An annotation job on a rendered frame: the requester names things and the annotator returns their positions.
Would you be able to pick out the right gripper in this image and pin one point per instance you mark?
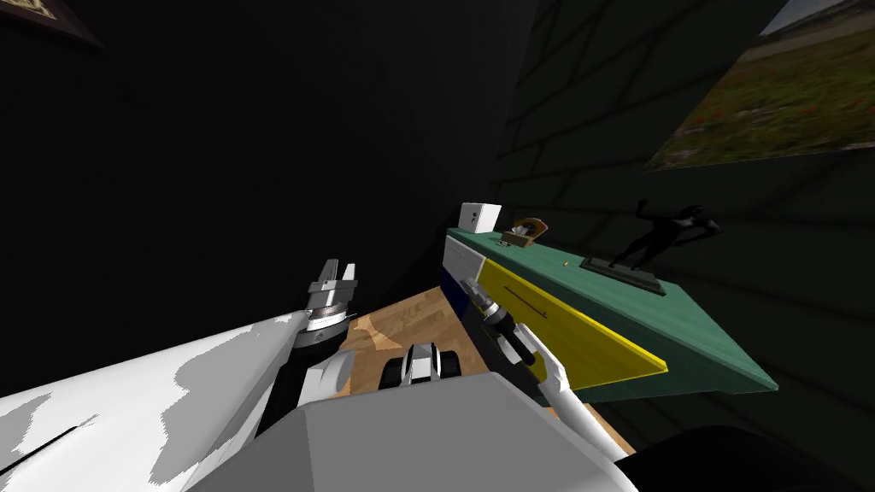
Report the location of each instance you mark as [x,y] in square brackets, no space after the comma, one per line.
[476,292]

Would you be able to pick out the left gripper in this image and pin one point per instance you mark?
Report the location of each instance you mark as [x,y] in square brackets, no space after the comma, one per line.
[331,296]

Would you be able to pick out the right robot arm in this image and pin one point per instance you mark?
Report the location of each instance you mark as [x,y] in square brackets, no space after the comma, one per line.
[581,410]

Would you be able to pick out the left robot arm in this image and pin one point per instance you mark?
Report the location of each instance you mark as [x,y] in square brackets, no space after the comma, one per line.
[137,410]

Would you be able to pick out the white drawer front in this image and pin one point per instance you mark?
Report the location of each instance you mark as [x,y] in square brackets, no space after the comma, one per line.
[463,258]

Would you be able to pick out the white box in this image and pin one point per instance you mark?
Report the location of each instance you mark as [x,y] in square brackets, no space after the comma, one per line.
[480,218]

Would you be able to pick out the brown tissue holder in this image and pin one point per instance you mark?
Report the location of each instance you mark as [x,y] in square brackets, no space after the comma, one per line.
[525,232]

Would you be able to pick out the yellow drawer front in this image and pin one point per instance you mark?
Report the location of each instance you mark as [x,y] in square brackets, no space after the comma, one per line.
[588,342]

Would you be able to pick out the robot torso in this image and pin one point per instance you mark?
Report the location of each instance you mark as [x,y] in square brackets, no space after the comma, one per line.
[444,444]

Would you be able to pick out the green-topped cabinet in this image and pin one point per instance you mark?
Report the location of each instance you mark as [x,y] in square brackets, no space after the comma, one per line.
[656,307]

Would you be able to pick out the black figure statue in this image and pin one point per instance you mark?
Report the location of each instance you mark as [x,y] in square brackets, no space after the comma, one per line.
[660,239]

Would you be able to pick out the landscape wall picture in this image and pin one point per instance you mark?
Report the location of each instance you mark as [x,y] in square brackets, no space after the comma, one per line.
[779,102]

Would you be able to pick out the dark framed wall picture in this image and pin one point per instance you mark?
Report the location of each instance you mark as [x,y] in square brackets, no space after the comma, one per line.
[41,17]

